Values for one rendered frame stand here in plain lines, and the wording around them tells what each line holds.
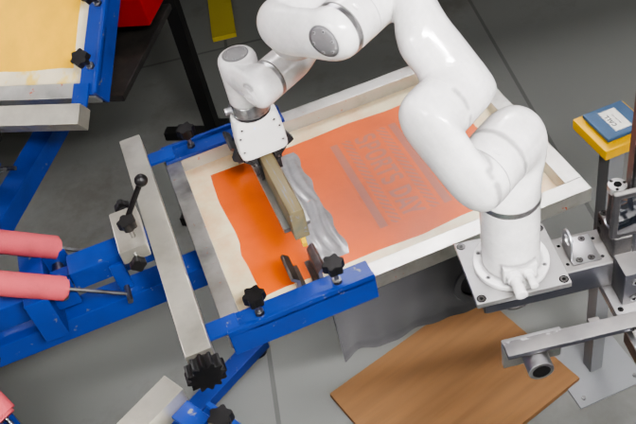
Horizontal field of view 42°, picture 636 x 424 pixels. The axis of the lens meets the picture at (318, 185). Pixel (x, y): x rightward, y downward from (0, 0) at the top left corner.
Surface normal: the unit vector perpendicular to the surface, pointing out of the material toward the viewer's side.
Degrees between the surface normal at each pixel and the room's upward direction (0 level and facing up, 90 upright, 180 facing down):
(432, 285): 94
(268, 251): 0
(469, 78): 39
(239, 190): 0
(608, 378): 0
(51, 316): 90
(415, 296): 96
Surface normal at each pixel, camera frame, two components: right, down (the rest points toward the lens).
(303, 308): 0.34, 0.61
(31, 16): -0.23, -0.23
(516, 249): 0.05, 0.69
